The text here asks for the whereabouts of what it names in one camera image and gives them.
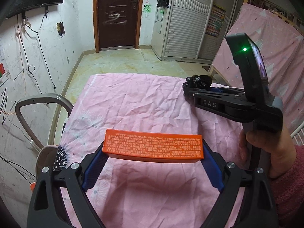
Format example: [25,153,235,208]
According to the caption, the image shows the orange cardboard box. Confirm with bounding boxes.
[102,129,204,163]

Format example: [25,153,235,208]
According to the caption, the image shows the red fuzzy sleeve forearm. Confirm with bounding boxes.
[271,146,303,227]

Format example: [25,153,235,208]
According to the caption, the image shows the person's right hand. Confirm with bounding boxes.
[239,125,297,179]

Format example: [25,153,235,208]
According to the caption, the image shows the black white dotted cloth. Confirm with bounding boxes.
[52,146,71,171]

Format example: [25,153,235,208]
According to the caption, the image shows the pink bed sheet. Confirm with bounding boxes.
[57,74,242,227]

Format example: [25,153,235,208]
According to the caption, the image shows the black phone on gripper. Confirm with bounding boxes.
[225,33,269,104]

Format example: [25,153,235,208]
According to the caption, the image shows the white metal chair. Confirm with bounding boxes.
[291,126,304,146]

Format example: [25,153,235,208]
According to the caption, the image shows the pink tree-print curtain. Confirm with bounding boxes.
[212,2,304,133]

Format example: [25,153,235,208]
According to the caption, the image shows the white louvered wardrobe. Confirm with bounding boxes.
[161,0,239,62]

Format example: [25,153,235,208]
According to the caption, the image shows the dark brown wooden door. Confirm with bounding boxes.
[93,0,143,52]

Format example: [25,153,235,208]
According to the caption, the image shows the colourful wall chart poster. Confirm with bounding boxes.
[206,5,226,37]

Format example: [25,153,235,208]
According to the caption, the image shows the black bag hanging on wall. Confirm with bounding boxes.
[157,0,169,8]

